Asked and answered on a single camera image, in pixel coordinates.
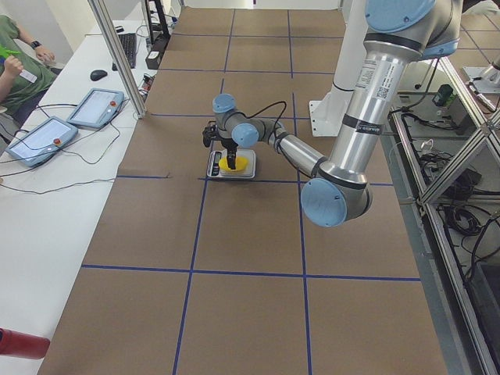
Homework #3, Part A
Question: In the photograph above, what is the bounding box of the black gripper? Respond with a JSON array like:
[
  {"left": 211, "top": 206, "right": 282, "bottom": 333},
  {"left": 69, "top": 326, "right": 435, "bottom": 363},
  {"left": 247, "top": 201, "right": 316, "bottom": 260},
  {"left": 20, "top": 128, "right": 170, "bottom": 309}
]
[{"left": 220, "top": 138, "right": 238, "bottom": 170}]

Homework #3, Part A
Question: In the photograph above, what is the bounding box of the yellow mango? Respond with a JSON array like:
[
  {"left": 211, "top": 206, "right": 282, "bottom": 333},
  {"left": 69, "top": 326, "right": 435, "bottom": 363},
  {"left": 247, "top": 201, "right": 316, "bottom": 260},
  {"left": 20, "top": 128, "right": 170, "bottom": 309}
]
[{"left": 219, "top": 156, "right": 248, "bottom": 173}]

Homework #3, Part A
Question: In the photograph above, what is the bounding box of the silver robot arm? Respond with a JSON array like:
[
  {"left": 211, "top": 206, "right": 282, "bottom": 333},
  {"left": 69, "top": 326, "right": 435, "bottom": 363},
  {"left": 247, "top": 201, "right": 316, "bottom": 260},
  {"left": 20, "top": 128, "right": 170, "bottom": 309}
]
[{"left": 202, "top": 1, "right": 463, "bottom": 227}]

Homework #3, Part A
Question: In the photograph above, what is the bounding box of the silver digital kitchen scale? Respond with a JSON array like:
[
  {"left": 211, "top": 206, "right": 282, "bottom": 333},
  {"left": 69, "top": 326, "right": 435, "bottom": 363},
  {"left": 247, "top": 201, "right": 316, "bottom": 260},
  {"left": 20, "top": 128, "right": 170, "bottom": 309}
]
[{"left": 206, "top": 149, "right": 256, "bottom": 180}]

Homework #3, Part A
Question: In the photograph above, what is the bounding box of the far orange circuit board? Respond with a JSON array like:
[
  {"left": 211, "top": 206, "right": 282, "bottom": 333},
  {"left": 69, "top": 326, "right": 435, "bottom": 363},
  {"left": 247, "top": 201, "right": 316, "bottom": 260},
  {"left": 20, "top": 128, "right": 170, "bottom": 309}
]
[{"left": 140, "top": 73, "right": 155, "bottom": 93}]

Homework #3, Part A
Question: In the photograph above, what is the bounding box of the far blue teach pendant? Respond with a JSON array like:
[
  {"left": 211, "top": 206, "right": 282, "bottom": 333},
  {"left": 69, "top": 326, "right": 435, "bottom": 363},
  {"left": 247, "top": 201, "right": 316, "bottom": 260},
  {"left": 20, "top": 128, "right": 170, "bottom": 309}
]
[{"left": 67, "top": 87, "right": 124, "bottom": 129}]

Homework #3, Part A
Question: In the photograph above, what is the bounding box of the blue teach pendant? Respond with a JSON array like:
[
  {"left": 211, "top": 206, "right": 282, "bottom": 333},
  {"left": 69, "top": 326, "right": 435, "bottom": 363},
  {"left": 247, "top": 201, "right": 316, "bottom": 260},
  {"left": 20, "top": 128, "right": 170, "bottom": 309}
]
[
  {"left": 67, "top": 87, "right": 124, "bottom": 129},
  {"left": 6, "top": 116, "right": 78, "bottom": 167}
]

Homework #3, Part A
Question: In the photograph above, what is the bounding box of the black keyboard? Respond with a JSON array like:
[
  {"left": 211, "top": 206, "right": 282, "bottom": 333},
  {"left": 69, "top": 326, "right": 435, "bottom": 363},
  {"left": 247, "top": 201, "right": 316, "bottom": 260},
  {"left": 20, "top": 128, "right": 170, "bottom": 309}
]
[{"left": 118, "top": 33, "right": 137, "bottom": 69}]

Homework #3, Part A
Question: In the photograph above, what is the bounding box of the black computer mouse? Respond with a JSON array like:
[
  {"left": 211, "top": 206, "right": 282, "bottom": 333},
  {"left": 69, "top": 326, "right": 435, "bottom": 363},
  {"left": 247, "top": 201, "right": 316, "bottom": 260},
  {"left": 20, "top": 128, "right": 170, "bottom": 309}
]
[{"left": 90, "top": 70, "right": 108, "bottom": 82}]

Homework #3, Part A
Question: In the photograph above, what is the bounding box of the near blue teach pendant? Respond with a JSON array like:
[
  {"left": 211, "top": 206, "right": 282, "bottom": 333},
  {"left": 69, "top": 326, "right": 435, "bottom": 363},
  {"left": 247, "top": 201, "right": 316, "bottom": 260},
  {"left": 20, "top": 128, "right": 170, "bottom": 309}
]
[{"left": 6, "top": 116, "right": 78, "bottom": 167}]

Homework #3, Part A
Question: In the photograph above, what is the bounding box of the person in green shirt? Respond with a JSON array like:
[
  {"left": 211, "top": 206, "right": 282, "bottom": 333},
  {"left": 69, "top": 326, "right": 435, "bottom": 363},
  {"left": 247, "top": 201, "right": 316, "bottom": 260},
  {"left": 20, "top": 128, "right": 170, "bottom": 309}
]
[{"left": 1, "top": 15, "right": 56, "bottom": 125}]

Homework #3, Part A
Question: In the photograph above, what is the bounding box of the red bottle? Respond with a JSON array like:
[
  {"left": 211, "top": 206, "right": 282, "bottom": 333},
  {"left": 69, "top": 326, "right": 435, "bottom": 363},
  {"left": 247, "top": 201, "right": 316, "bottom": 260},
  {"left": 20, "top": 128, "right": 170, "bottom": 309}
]
[{"left": 0, "top": 328, "right": 51, "bottom": 359}]

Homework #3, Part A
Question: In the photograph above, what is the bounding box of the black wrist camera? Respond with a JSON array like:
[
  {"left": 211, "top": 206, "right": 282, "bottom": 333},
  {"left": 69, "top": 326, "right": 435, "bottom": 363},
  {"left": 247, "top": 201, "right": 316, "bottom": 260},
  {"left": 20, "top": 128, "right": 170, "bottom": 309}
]
[{"left": 202, "top": 121, "right": 219, "bottom": 148}]

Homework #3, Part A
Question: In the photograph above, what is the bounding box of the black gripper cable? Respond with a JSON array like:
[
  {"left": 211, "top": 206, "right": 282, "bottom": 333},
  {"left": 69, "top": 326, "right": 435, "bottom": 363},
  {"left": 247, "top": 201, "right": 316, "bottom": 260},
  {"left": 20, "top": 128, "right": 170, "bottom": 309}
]
[{"left": 245, "top": 100, "right": 288, "bottom": 138}]

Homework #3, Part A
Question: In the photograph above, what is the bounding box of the white camera post with base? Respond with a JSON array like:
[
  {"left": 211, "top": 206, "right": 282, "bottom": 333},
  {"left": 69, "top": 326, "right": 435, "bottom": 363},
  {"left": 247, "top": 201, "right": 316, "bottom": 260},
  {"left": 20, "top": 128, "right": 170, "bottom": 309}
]
[{"left": 309, "top": 0, "right": 367, "bottom": 137}]

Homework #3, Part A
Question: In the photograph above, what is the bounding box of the aluminium frame post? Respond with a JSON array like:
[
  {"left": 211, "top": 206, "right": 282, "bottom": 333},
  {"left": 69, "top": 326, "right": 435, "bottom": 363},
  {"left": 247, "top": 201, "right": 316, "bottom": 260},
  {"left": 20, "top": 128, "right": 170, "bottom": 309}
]
[{"left": 87, "top": 0, "right": 146, "bottom": 119}]

